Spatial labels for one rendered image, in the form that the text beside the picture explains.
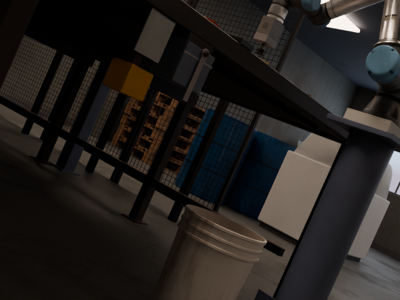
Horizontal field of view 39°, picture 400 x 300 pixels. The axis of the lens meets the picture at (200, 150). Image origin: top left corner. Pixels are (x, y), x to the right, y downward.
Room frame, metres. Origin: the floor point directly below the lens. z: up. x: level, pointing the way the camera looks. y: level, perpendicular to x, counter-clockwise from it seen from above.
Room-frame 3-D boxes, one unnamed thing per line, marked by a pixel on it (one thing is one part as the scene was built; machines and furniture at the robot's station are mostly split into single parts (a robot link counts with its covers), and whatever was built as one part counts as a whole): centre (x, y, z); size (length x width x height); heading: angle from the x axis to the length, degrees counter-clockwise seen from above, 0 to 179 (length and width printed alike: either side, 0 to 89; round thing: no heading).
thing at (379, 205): (6.85, -1.98, 0.61); 0.68 x 0.56 x 1.22; 135
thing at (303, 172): (6.06, -1.26, 0.62); 0.63 x 0.59 x 1.25; 48
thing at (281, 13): (2.35, -0.06, 1.19); 0.08 x 0.08 x 0.05
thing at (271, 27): (2.36, -0.06, 1.12); 0.10 x 0.09 x 0.16; 54
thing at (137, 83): (1.51, 0.25, 0.74); 0.09 x 0.08 x 0.24; 142
